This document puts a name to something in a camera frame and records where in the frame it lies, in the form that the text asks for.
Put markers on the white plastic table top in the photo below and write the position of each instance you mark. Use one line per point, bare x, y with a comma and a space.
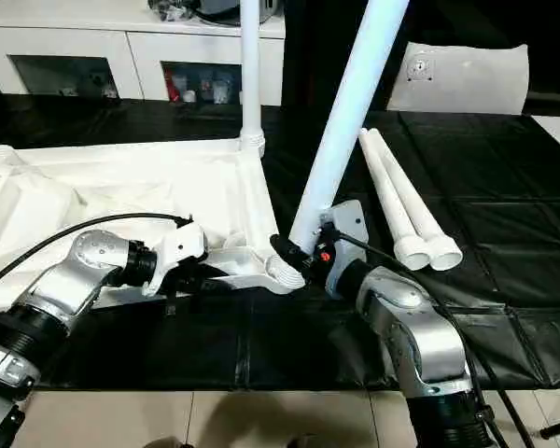
121, 186

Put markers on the white plastic table leg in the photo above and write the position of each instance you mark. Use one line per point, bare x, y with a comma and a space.
424, 219
350, 116
251, 70
392, 200

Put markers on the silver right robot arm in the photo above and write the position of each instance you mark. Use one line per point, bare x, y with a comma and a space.
424, 336

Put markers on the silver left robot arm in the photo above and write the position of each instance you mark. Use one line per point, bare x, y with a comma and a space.
60, 289

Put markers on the dark right robot foot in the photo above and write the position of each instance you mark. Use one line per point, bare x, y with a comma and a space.
301, 442

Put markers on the black work mat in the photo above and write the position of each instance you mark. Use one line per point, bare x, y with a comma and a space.
494, 186

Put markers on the black cabinet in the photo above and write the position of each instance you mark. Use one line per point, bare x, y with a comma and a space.
317, 56

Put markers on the white cabinet with glass doors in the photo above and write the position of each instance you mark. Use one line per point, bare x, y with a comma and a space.
98, 42

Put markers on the black bar with red mark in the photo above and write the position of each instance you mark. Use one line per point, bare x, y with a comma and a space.
553, 98

